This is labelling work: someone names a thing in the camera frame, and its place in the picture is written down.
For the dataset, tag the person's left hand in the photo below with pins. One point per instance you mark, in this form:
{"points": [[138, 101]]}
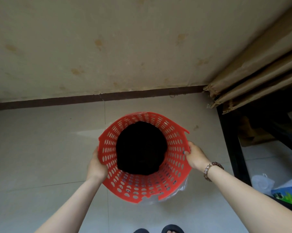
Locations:
{"points": [[96, 168]]}

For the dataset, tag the person's right hand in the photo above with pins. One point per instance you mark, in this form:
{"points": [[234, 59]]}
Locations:
{"points": [[198, 158]]}

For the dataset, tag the person's right thumb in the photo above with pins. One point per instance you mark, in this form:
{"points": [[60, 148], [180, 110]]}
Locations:
{"points": [[187, 155]]}

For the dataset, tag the person's left fingers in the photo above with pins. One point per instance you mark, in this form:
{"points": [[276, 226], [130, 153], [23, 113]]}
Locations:
{"points": [[95, 152]]}

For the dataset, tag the red perforated plastic basket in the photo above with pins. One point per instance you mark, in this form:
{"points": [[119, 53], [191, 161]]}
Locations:
{"points": [[175, 152]]}

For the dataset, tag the person's left forearm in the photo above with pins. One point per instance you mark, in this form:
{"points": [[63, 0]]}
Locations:
{"points": [[73, 206]]}

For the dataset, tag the person's right forearm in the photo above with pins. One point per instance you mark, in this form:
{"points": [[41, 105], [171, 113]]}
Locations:
{"points": [[252, 203]]}

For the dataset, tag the clear plastic bag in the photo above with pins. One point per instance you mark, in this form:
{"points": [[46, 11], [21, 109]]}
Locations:
{"points": [[177, 191]]}

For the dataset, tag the small brown cardboard box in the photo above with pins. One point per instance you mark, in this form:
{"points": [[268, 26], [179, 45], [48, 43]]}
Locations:
{"points": [[252, 135]]}

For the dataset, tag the black slipper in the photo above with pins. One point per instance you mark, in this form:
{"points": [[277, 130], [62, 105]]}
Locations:
{"points": [[141, 231], [173, 228]]}

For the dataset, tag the white plastic bag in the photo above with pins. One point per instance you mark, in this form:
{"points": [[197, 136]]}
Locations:
{"points": [[262, 184]]}

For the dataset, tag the long flat cardboard box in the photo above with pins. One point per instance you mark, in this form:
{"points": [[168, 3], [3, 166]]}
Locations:
{"points": [[257, 53], [262, 97], [262, 81]]}

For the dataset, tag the blue green packet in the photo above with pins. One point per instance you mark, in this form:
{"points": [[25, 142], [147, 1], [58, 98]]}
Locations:
{"points": [[287, 191]]}

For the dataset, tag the black metal shelf frame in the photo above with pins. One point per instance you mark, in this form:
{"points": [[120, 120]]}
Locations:
{"points": [[233, 145]]}

